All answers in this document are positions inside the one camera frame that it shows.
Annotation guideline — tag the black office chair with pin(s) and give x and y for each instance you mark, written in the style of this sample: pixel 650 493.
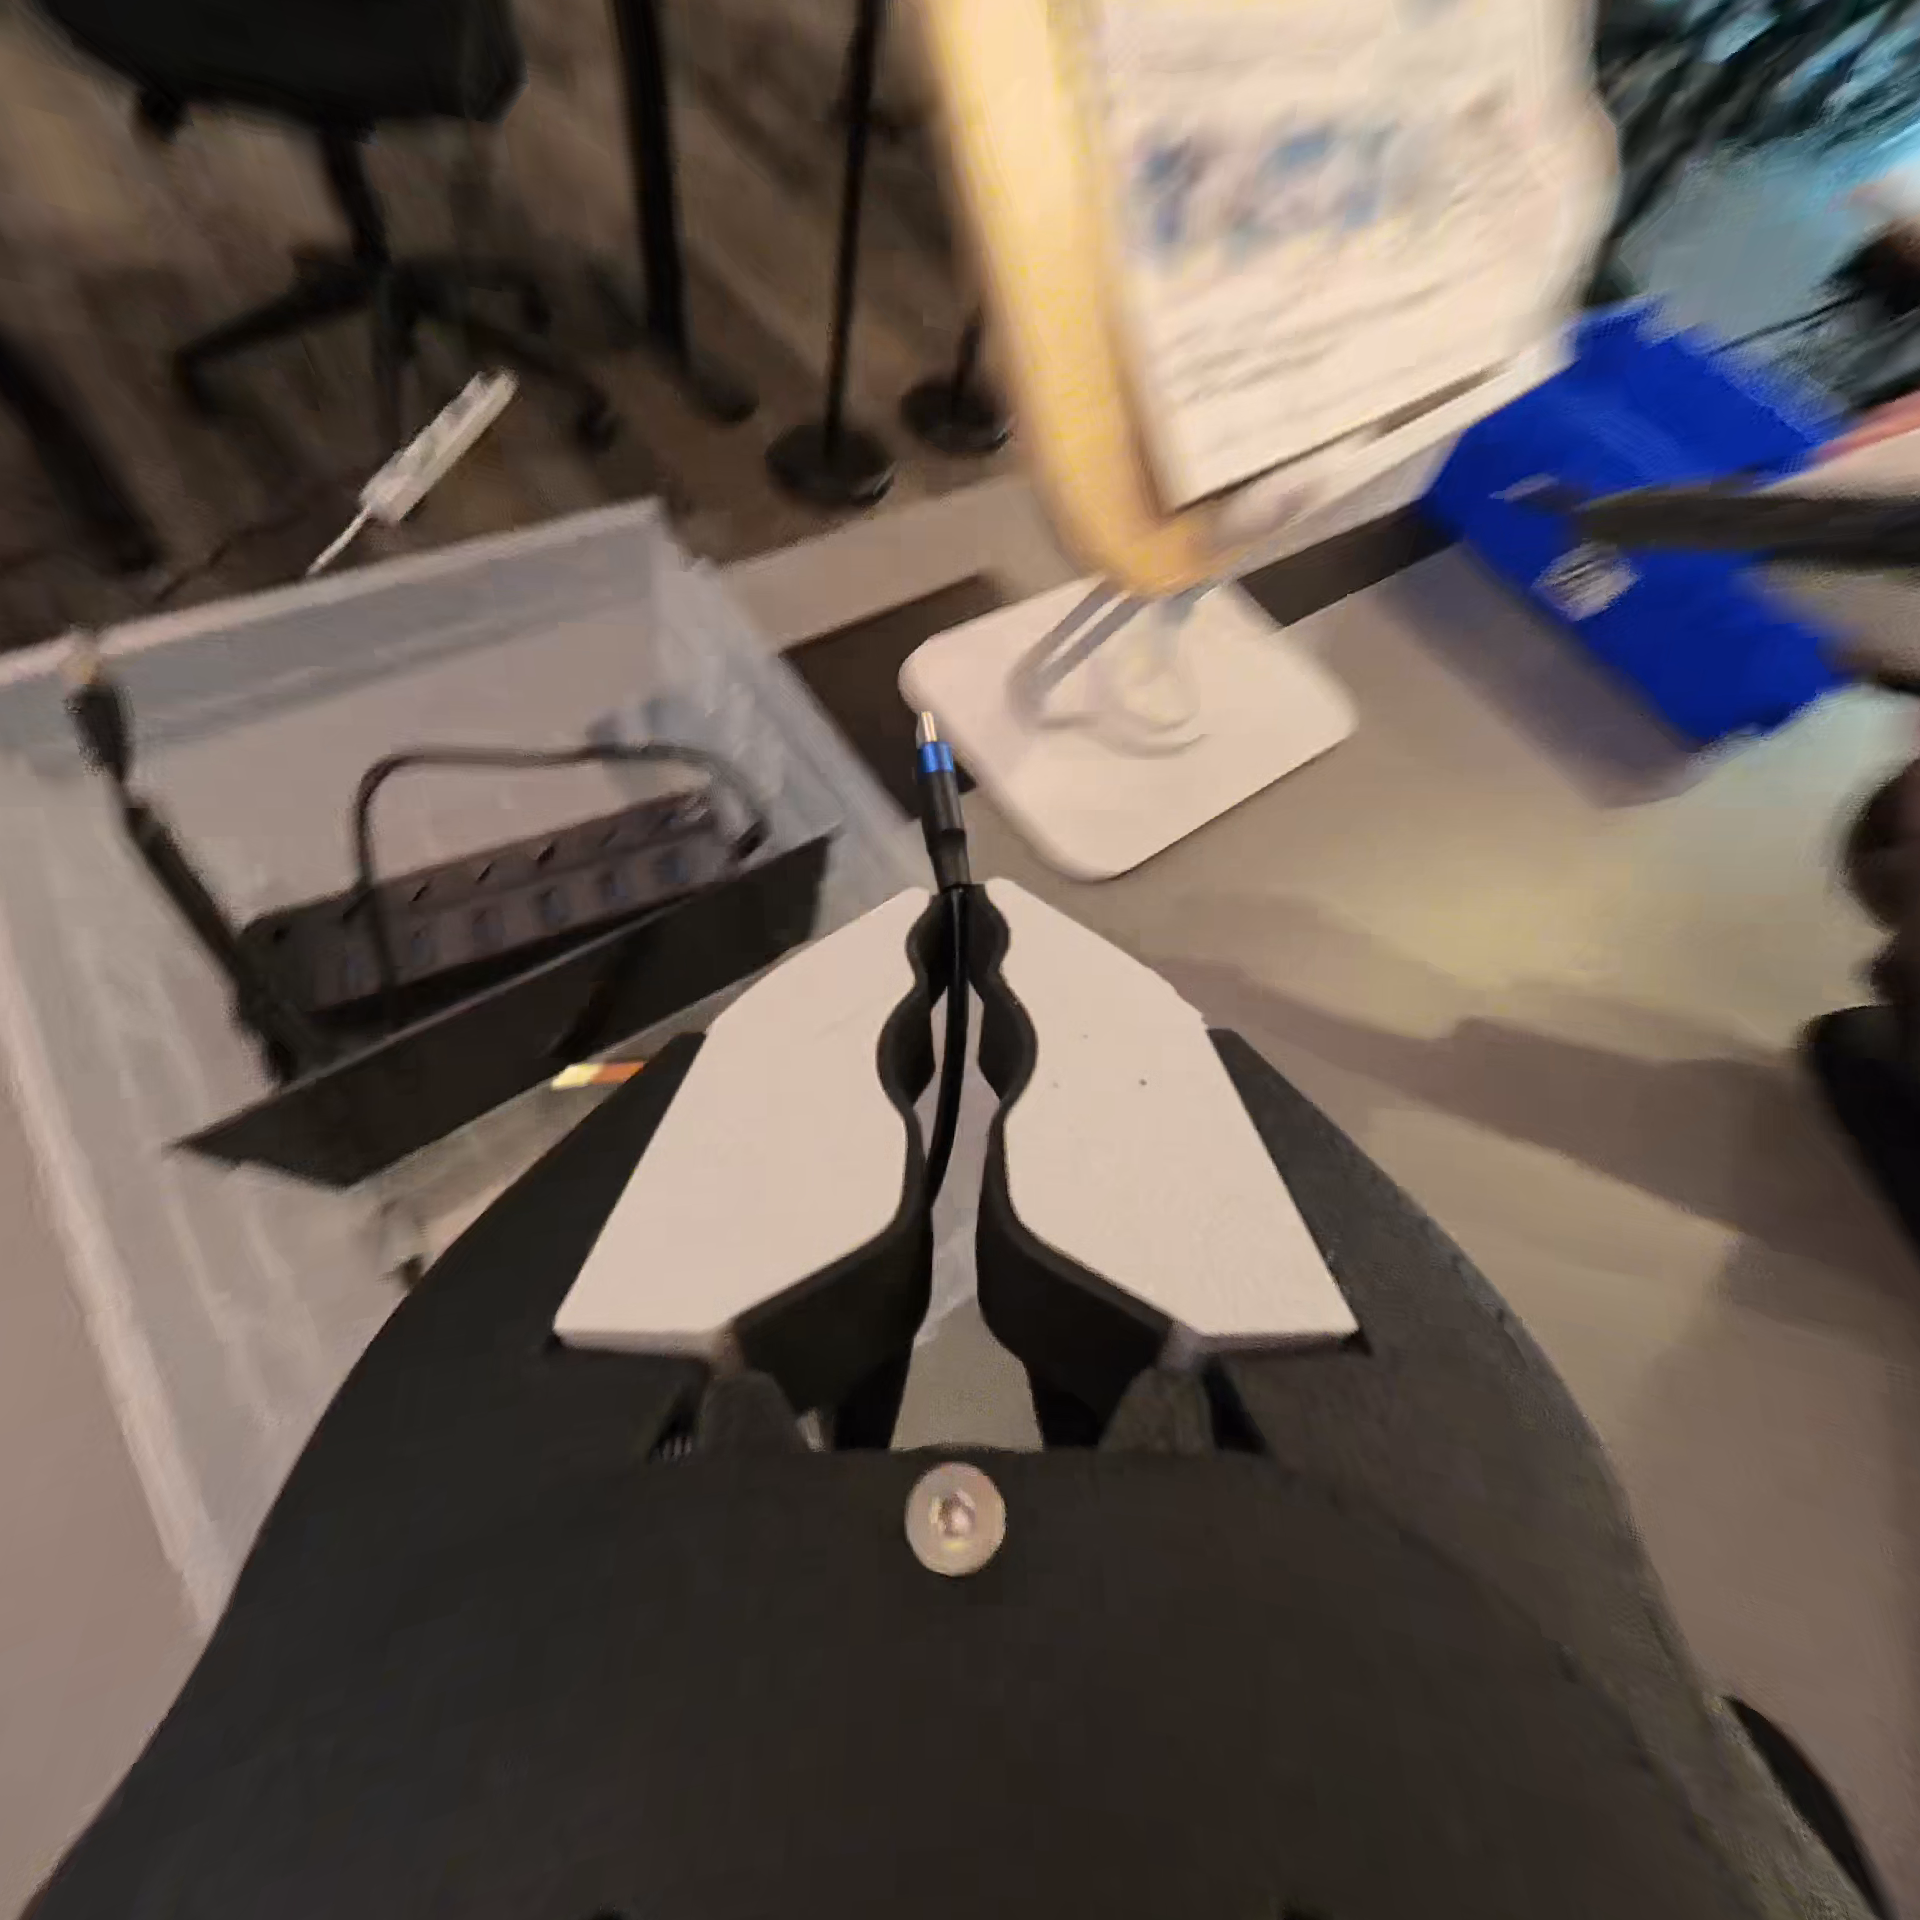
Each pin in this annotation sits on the black office chair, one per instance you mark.
pixel 330 151

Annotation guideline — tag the clear plastic bin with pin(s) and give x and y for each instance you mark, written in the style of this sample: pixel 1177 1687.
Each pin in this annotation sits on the clear plastic bin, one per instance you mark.
pixel 180 1261

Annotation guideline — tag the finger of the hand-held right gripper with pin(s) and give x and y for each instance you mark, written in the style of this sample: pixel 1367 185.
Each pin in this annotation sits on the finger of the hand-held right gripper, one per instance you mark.
pixel 1771 529

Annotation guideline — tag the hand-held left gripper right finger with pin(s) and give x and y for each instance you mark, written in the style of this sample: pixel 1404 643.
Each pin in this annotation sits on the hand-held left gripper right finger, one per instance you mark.
pixel 1185 1199

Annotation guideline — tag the blue plastic bin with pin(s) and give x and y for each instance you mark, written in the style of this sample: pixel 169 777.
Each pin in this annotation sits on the blue plastic bin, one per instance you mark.
pixel 1681 525

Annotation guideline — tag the black bin divider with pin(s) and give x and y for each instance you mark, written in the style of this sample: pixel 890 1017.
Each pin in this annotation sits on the black bin divider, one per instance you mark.
pixel 510 1034

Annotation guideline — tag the printed instruction sheet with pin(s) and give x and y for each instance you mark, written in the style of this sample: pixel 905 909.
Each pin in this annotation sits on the printed instruction sheet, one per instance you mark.
pixel 1322 209

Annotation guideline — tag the black pole stand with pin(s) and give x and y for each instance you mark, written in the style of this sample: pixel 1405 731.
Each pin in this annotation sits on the black pole stand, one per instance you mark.
pixel 825 271

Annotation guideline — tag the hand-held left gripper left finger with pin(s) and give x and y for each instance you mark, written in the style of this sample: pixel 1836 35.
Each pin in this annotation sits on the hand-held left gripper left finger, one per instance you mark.
pixel 721 1199

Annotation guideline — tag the black usb hub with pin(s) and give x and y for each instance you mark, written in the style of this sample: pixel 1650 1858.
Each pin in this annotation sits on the black usb hub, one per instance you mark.
pixel 483 899

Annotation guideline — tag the white stand base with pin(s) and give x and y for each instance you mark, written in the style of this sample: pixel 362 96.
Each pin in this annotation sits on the white stand base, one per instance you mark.
pixel 1139 752

